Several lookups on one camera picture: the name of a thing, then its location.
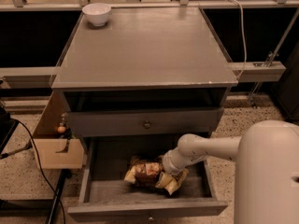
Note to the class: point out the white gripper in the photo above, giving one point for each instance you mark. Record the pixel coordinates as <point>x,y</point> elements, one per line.
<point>168,164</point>

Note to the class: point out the brown chip bag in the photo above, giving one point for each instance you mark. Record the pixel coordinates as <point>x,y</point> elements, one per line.
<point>145,174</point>

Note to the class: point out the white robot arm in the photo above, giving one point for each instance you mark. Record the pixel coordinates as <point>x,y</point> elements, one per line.
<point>266,160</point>

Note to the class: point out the open grey middle drawer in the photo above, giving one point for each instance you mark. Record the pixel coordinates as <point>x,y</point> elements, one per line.
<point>106,196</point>

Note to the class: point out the closed grey top drawer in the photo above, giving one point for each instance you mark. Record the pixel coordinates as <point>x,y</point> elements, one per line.
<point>141,122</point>

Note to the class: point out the grey wooden drawer cabinet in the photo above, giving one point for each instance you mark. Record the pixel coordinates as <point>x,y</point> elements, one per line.
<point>144,59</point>

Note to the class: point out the black stand leg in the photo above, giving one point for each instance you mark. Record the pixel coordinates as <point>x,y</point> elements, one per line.
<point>56,200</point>

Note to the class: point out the small orange ball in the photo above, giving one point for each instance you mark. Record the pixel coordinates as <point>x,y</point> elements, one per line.
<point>61,129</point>

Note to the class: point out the light wooden side box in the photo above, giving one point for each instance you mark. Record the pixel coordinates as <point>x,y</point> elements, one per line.
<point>54,150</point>

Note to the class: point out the black equipment at left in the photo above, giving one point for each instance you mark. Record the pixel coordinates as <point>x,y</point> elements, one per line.
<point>8,126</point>

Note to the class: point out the white ceramic bowl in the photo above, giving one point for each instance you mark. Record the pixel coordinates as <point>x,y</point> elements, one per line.
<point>97,14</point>

